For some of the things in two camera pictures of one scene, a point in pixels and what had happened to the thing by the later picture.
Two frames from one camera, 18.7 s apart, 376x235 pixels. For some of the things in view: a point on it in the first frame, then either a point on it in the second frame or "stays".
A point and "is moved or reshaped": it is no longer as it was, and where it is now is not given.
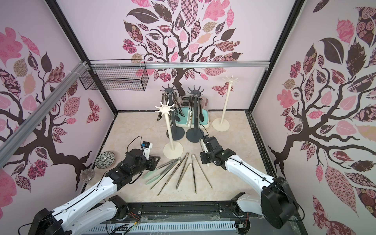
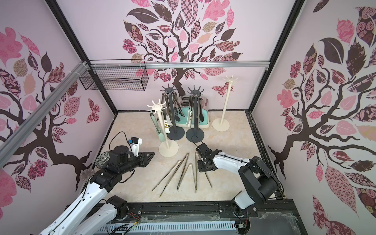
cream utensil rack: x=175 y=150 → x=168 y=149
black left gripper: x=153 y=162 → x=145 y=158
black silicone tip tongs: x=178 y=108 stays
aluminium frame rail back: x=241 y=64 stays
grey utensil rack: x=196 y=135 stays
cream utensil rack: x=219 y=124 stays
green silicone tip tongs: x=176 y=161 → x=161 y=136
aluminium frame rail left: x=19 y=134 stays
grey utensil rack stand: x=177 y=132 stays
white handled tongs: x=204 y=148 is moved or reshaped
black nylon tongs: x=201 y=115 stays
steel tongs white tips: x=191 y=114 stays
